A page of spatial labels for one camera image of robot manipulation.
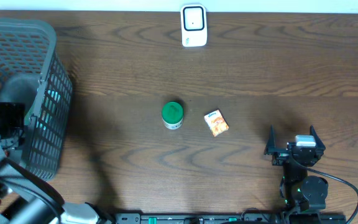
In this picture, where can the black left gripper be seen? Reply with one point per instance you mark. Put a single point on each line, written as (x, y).
(4, 111)

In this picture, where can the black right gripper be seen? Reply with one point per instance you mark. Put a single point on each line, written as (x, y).
(321, 151)

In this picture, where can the green lid jar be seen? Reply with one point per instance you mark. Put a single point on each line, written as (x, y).
(172, 115)

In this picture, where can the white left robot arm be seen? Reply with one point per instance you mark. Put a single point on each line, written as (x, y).
(25, 198)

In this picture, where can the white barcode scanner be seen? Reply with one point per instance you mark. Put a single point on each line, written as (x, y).
(194, 29)

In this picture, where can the grey plastic basket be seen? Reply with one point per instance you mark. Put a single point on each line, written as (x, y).
(32, 73)

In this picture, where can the orange snack box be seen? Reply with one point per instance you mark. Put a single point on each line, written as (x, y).
(216, 122)

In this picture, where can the black mounting rail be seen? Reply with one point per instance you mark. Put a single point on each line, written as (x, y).
(252, 217)

